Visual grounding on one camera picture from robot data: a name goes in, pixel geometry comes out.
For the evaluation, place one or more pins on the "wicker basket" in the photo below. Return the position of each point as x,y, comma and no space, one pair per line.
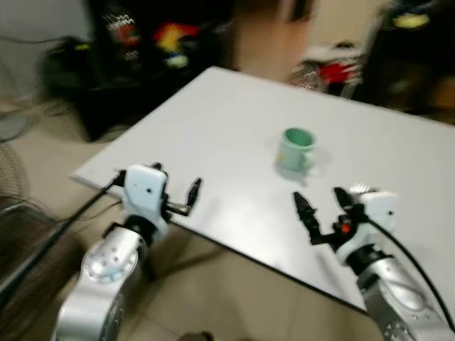
10,174

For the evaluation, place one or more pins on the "dark robot foot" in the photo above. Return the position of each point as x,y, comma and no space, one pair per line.
195,336

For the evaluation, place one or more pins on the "red yellow colourful toy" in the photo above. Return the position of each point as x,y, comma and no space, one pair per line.
175,41

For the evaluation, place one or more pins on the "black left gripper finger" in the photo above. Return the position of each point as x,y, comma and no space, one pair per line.
194,190
156,167

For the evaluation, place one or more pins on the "green ceramic mug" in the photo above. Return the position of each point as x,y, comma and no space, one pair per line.
294,153

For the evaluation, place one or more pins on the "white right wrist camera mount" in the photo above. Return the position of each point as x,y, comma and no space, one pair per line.
371,213

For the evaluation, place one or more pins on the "red and white package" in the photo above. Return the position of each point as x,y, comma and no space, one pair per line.
334,69

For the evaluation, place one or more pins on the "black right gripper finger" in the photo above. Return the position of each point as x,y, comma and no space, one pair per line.
344,199
305,209

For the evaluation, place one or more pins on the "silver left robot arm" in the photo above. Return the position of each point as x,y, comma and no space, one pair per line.
106,266

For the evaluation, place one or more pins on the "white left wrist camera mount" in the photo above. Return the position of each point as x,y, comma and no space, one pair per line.
144,190

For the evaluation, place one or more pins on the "large black bag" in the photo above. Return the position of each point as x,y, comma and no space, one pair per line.
416,57

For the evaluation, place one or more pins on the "small black bag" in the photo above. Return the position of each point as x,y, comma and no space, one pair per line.
65,67

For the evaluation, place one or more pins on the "black cabinet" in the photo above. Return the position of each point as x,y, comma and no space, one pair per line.
135,85

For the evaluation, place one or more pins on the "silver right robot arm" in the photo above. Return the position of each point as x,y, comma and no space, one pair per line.
402,302

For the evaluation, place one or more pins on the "dark woven rug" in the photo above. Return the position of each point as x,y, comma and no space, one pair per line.
32,249

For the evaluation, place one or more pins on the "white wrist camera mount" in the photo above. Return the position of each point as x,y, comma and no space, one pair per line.
371,213
144,190

